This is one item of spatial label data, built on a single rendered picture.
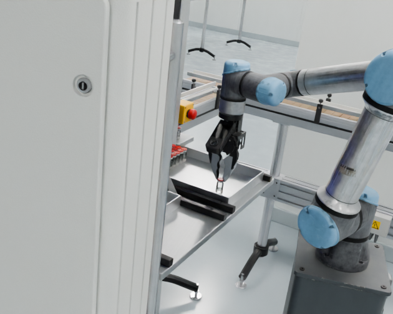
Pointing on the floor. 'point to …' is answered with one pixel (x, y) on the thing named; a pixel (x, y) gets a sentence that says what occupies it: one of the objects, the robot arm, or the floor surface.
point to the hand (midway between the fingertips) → (220, 177)
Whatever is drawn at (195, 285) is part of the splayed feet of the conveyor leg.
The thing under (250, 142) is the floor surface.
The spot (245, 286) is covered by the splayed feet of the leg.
